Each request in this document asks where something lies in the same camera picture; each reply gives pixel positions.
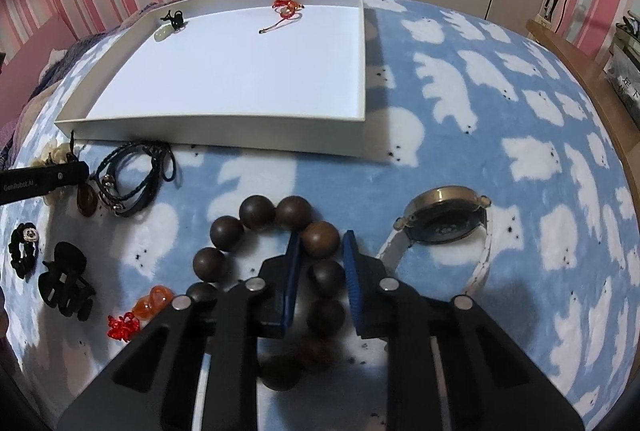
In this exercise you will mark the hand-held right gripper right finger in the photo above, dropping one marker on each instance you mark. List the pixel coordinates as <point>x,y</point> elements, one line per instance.
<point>351,281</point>

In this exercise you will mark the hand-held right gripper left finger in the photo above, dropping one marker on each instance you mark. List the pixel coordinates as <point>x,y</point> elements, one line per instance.
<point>291,276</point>

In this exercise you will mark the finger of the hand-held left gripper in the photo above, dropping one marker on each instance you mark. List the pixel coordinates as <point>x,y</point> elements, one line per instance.
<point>70,173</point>

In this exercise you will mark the brown amber pendant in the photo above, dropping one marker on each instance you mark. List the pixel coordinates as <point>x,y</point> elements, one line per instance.
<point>87,202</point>

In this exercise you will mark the black scrunchie with rhinestone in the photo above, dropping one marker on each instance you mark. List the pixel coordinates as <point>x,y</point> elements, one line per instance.
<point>15,256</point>

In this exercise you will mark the black hair claw clip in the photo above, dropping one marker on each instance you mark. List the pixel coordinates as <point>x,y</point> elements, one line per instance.
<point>60,256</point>

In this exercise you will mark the orange stone red knot pendant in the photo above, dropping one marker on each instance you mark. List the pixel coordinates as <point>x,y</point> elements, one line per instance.
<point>157,296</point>

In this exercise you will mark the white shallow tray box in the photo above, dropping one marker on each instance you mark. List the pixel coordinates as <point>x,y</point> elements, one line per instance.
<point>225,61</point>

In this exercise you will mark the pink headboard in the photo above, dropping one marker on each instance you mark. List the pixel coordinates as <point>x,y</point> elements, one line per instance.
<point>30,46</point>

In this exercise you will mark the wooden desk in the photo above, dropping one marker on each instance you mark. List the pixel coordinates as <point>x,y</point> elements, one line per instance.
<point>575,56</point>

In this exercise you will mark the clear plastic bag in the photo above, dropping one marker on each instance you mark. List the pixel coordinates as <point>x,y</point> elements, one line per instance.
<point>625,81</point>

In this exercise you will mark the white wall socket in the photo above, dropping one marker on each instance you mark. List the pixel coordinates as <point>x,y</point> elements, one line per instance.
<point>543,22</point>

